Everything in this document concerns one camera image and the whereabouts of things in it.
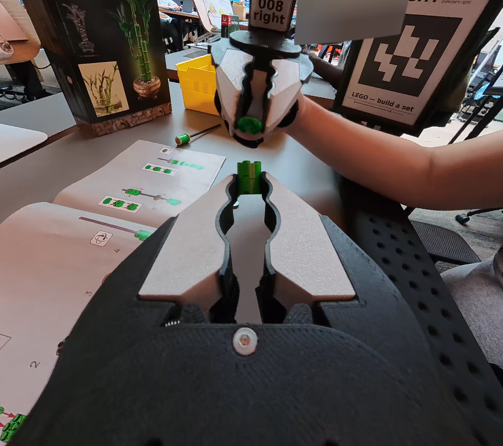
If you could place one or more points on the person's right forearm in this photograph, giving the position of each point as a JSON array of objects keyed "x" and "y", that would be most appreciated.
[{"x": 393, "y": 163}]

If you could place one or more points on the open instruction booklet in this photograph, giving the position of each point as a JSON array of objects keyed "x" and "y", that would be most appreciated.
[{"x": 59, "y": 257}]

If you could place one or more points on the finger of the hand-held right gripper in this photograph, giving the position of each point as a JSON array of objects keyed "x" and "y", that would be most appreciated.
[
  {"x": 285, "y": 88},
  {"x": 232, "y": 80}
]

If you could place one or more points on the green round plate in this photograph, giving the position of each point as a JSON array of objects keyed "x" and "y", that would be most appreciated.
[{"x": 250, "y": 125}]

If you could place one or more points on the person's grey pants leg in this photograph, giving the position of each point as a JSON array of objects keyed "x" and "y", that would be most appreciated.
[{"x": 479, "y": 304}]

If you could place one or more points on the black bamboo set box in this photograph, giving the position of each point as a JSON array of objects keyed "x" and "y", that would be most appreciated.
[{"x": 98, "y": 21}]

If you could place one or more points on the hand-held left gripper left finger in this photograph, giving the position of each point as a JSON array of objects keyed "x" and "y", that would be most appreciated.
[{"x": 184, "y": 257}]

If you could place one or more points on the black perforated panel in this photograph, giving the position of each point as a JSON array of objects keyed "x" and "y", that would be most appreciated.
[{"x": 412, "y": 296}]

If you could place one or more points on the green lego cylinder brick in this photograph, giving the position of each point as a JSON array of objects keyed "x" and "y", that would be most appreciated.
[{"x": 249, "y": 178}]

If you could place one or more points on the green-tipped black axle rod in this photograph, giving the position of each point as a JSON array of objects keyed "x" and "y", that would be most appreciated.
[{"x": 182, "y": 139}]

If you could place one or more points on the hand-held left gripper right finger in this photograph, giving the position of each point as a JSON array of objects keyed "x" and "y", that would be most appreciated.
[{"x": 310, "y": 257}]

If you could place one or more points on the grey desk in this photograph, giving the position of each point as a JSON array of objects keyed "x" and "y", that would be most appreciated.
[{"x": 306, "y": 163}]

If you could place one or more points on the yellow storage bin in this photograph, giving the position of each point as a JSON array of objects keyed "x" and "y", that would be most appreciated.
[{"x": 196, "y": 84}]

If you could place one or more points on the black framed marker sign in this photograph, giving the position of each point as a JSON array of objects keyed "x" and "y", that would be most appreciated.
[{"x": 412, "y": 49}]

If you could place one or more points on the black mesh chair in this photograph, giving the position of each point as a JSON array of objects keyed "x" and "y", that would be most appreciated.
[{"x": 444, "y": 241}]

